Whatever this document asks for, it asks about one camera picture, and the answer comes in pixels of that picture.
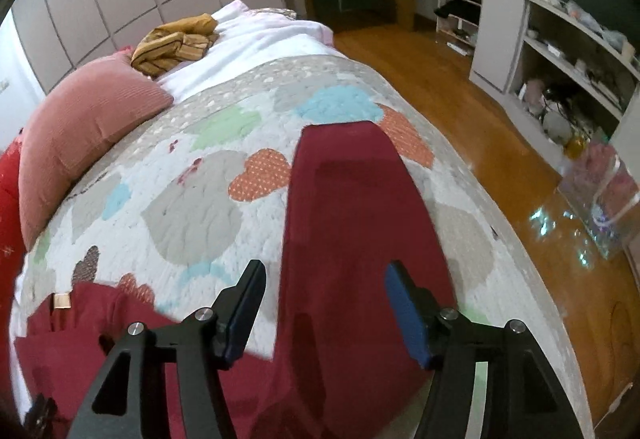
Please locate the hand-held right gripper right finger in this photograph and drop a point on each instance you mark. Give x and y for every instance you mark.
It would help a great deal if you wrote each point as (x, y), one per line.
(407, 314)

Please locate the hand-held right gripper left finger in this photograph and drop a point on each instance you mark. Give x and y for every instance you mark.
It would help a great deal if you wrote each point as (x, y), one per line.
(241, 319)

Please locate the maroon pants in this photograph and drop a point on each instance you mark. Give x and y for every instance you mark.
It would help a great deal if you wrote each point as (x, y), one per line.
(340, 219)

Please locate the heart patchwork quilt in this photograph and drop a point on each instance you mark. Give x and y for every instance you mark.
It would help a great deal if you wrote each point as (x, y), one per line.
(200, 199)

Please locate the clear plastic bag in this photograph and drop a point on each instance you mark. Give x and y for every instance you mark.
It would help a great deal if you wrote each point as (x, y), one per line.
(600, 199)

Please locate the pink ribbed pillow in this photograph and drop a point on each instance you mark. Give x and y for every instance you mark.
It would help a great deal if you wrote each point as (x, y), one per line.
(85, 119)

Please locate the red pillow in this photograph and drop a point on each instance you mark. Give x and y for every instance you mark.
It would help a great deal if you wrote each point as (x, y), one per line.
(10, 199)

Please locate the white bed sheet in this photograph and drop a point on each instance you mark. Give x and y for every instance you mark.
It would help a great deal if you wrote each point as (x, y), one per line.
(260, 39)

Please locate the yellow striped cloth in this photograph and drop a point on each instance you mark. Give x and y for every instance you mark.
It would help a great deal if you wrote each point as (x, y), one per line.
(170, 44)

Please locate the white open shelf unit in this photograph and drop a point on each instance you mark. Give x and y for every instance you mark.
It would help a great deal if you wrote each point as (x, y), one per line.
(500, 34)

